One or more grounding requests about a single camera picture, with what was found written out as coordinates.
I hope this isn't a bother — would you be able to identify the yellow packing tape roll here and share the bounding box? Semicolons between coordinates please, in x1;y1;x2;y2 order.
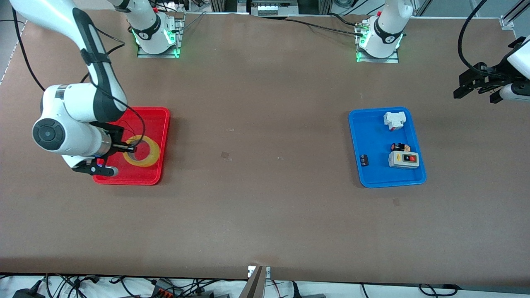
123;135;161;168

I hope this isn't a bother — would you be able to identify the red plastic tray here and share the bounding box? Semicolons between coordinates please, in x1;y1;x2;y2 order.
93;106;171;185

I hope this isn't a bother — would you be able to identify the white circuit breaker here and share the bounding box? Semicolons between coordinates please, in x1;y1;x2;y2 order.
383;111;407;132

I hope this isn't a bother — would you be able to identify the blue plastic tray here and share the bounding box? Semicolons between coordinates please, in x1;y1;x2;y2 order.
348;107;427;188

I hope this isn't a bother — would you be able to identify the orange connector block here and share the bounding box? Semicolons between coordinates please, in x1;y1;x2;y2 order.
150;280;183;297

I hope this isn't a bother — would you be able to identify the black power adapter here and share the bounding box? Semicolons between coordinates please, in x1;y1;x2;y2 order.
12;281;47;298

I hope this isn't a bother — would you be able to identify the white power strip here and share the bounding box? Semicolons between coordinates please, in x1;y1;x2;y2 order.
257;3;291;16

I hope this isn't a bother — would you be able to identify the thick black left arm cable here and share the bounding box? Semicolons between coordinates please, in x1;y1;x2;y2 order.
457;0;497;79

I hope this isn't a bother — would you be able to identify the aluminium corner bracket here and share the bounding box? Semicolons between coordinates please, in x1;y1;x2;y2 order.
500;0;530;30

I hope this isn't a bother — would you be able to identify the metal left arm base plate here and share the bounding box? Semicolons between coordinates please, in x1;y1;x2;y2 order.
356;49;400;64

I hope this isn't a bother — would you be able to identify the grey switch box yellow label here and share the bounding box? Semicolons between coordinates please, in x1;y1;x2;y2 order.
388;151;420;169

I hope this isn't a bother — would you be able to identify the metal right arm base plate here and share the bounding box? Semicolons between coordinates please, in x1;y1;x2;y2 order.
137;14;185;59

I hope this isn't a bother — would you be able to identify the grey thin cable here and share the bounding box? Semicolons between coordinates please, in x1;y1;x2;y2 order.
179;11;207;33

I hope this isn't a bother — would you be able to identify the black tangled cable bundle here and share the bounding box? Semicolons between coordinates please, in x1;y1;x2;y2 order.
41;273;150;298

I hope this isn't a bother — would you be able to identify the black cable on table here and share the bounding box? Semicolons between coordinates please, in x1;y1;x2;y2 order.
285;18;366;36

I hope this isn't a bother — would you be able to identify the aluminium frame rack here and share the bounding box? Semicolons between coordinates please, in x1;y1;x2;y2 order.
209;0;332;17

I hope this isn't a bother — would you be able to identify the black looped cable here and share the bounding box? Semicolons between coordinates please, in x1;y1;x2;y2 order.
417;283;461;297

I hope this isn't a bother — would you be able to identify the black plug with cable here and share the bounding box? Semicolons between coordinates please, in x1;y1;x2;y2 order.
290;281;328;298

